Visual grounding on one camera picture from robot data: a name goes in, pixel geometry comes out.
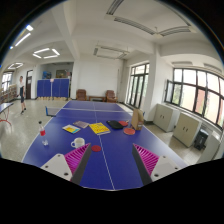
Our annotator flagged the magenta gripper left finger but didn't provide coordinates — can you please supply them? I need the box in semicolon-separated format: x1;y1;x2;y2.
41;143;91;185

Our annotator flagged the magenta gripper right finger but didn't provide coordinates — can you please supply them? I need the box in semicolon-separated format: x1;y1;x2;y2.
132;143;182;185

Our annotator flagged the clear plastic water bottle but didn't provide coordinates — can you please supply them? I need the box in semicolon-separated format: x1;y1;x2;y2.
38;121;48;146

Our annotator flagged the white ceramic mug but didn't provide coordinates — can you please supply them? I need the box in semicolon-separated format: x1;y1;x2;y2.
71;137;85;148

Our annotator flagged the red round coaster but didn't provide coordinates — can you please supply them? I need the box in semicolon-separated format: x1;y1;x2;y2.
91;145;101;152

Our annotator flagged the yellow blue booklet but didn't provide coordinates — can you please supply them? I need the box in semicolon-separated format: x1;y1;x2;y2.
63;125;80;134

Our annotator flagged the red table tennis paddle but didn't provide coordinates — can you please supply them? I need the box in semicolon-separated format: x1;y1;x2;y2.
123;128;135;135

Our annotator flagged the grey purple booklet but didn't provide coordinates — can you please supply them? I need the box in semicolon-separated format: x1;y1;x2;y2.
73;121;89;128

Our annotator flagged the yellow book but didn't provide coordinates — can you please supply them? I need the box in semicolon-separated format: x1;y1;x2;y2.
89;122;110;135

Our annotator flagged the red paddle behind case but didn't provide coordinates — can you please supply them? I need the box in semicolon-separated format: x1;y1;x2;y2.
119;121;128;127

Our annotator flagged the brown cardboard box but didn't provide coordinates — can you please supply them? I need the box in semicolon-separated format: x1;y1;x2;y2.
131;109;144;130

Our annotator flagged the far beige cabinet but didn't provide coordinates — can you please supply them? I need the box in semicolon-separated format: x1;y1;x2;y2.
153;104;180;132

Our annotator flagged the beige cabinet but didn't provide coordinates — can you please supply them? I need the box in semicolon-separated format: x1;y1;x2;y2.
173;113;202;147
153;104;180;132

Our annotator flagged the near beige cabinet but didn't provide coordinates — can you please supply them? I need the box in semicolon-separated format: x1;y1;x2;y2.
173;113;202;147

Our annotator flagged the dark trash bin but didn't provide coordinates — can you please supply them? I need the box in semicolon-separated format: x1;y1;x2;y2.
194;129;208;150

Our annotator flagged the black paddle case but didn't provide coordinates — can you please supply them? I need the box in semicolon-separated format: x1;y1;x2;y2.
107;120;123;129

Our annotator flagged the small wooden side table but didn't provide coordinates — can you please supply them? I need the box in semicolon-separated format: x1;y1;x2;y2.
89;96;105;102

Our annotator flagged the left brown armchair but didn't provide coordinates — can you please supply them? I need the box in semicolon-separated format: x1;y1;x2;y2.
76;89;87;101

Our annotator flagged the brown armchair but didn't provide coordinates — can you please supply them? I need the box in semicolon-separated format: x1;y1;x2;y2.
106;90;117;103
76;89;87;101

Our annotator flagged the right brown armchair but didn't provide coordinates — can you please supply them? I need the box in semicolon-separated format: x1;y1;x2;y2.
106;90;117;103

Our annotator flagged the blue folded table partition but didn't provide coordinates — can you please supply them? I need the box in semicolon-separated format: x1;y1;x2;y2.
37;78;69;98

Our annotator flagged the person in white shirt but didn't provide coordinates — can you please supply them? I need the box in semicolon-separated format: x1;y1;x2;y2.
18;76;26;114

